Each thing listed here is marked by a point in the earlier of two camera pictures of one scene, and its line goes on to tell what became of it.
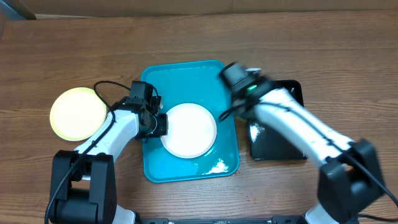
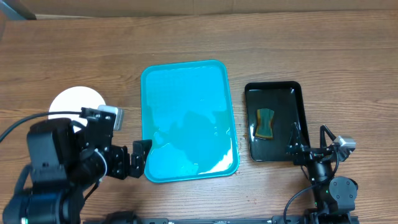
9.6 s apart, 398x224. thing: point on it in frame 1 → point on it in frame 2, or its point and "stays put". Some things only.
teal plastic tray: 199,83 stays put
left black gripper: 163,130 → 124,168
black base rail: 275,220 stays put
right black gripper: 234,106 → 311,152
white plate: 191,130 → 73,99
